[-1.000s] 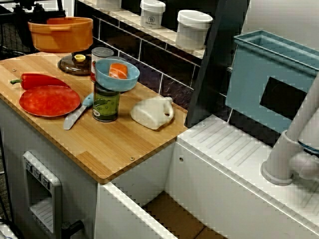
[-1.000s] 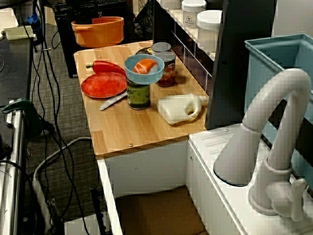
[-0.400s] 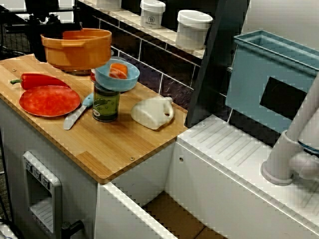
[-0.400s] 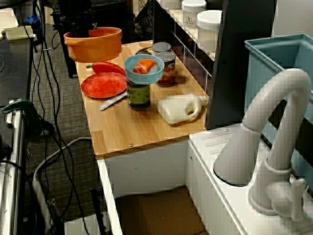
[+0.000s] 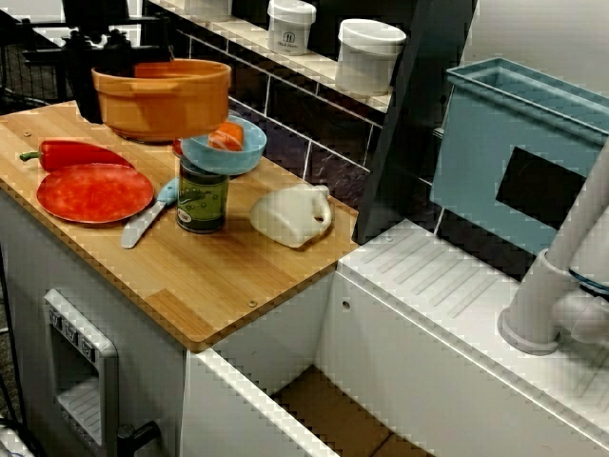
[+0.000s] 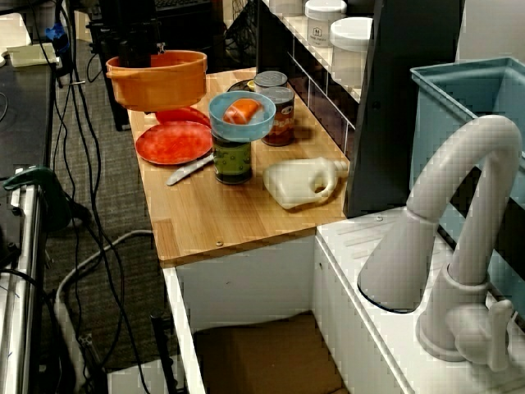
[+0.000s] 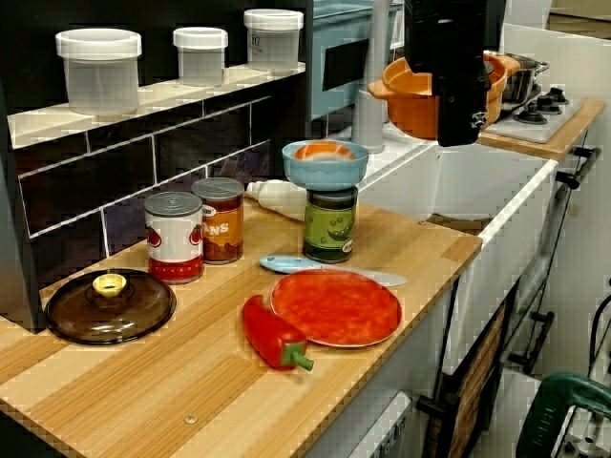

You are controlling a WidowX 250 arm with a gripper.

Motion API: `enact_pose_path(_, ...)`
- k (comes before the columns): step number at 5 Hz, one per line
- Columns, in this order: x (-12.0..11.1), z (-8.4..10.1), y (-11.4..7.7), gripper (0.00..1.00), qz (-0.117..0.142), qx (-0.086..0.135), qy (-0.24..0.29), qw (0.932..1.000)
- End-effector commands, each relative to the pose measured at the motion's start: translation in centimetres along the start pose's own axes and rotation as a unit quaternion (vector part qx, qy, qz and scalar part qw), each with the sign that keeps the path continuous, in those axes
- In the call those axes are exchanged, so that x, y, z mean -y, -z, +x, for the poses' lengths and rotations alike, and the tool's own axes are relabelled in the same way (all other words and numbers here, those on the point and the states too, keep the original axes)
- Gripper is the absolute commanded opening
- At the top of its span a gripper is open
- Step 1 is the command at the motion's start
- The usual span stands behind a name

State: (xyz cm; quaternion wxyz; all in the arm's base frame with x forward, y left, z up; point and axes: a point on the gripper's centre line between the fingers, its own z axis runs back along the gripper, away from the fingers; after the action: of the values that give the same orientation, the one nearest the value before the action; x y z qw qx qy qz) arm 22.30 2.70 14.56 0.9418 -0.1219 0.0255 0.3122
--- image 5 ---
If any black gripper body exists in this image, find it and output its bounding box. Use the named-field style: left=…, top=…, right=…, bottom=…
left=21, top=18, right=175, bottom=68

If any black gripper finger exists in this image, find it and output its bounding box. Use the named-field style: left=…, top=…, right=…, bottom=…
left=108, top=28, right=137, bottom=73
left=66, top=40, right=104, bottom=126

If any orange plastic toy pot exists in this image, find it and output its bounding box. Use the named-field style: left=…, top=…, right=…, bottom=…
left=90, top=58, right=233, bottom=144

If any orange white salmon sushi toy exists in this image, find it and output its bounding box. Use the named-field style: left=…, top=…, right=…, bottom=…
left=207, top=122, right=246, bottom=153

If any light blue plastic bowl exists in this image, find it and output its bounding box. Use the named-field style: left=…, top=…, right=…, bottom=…
left=180, top=116, right=268, bottom=177

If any red toy bell pepper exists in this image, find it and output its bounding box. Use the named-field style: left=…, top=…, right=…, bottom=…
left=19, top=139, right=137, bottom=173

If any red round plate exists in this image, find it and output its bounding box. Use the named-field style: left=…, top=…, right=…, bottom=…
left=36, top=163, right=156, bottom=226

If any green pea can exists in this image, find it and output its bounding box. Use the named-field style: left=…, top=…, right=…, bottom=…
left=175, top=154, right=230, bottom=235

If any small white lidded jar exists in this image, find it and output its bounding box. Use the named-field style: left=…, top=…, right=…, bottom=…
left=265, top=0, right=318, bottom=57

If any black tile backsplash shelf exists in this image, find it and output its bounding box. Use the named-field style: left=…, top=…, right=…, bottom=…
left=142, top=0, right=443, bottom=230

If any cream plastic jug bottle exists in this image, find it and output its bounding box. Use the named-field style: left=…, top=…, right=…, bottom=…
left=249, top=184, right=335, bottom=249

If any wooden countertop board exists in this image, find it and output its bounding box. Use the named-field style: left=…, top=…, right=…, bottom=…
left=0, top=99, right=361, bottom=354

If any white lidded plastic jar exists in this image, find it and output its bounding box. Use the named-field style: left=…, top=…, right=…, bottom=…
left=334, top=18, right=408, bottom=99

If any grey toy dispenser panel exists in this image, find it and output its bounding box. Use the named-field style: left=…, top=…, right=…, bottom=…
left=42, top=288, right=120, bottom=449

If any white toy kitchen cabinet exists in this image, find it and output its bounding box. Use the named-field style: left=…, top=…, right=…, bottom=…
left=0, top=185, right=187, bottom=457

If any teal plastic bin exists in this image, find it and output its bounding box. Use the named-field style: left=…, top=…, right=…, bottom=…
left=430, top=57, right=609, bottom=245

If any brown cardboard sheet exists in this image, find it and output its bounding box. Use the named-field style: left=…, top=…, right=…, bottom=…
left=270, top=366, right=437, bottom=457

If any grey toy faucet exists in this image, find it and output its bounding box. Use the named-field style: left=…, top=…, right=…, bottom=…
left=497, top=142, right=609, bottom=356

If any blue handled toy knife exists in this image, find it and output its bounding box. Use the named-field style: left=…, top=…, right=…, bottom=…
left=121, top=176, right=183, bottom=250

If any dark grey cabinet post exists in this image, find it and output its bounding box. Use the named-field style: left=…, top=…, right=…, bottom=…
left=354, top=0, right=480, bottom=247

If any black bar handle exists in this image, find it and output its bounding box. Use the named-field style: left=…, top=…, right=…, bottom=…
left=116, top=420, right=163, bottom=451

